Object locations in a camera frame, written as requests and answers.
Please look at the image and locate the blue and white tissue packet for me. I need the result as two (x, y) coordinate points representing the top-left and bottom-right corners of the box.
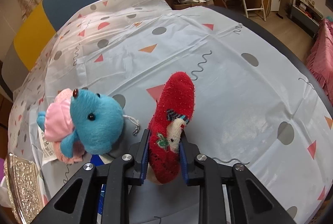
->
(90, 154), (116, 224)

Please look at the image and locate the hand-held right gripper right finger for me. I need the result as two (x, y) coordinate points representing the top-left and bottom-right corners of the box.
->
(179, 134), (297, 224)

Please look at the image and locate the pink ruffled bed skirt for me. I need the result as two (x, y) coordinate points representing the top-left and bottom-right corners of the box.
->
(305, 18), (333, 106)

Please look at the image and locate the low grey shelf unit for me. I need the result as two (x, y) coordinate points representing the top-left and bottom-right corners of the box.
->
(289, 0), (322, 32)

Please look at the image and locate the ornate gold tissue box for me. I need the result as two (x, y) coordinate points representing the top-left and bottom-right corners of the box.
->
(4, 153), (44, 224)

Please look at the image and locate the red patterned sock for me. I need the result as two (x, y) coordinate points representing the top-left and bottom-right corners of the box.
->
(147, 71), (196, 185)

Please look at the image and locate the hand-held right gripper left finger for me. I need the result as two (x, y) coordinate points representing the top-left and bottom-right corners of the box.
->
(31, 129), (151, 224)

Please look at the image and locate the printed plastic tablecloth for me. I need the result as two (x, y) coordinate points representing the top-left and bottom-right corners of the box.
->
(7, 0), (333, 224)

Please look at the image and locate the white facial tissue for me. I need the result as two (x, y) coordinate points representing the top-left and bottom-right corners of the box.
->
(0, 177), (12, 207)

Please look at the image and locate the blue and pink plush toy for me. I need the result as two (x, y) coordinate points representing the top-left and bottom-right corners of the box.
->
(36, 88), (141, 164)

